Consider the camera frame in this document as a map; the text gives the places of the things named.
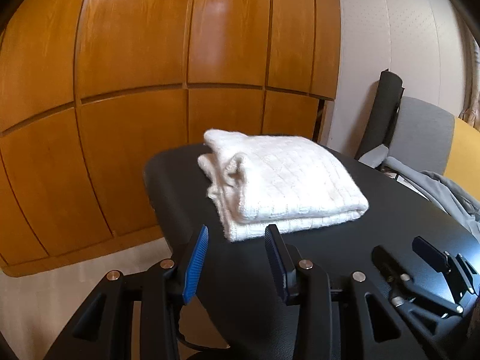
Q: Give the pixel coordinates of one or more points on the wooden wardrobe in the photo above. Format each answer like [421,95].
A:
[92,89]

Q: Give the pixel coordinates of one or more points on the black rolled mat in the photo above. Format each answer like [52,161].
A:
[382,119]

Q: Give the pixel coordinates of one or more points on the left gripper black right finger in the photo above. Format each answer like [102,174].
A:
[351,323]

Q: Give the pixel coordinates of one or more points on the cream knitted sweater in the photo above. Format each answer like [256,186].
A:
[288,181]

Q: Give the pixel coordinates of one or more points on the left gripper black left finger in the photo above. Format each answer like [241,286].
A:
[101,327]

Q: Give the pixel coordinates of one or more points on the grey cloth on bed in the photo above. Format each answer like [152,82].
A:
[444,193]

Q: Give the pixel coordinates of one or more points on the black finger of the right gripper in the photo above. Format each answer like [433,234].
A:
[461,277]
[402,285]

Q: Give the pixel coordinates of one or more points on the grey yellow blue headboard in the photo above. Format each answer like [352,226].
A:
[428,138]

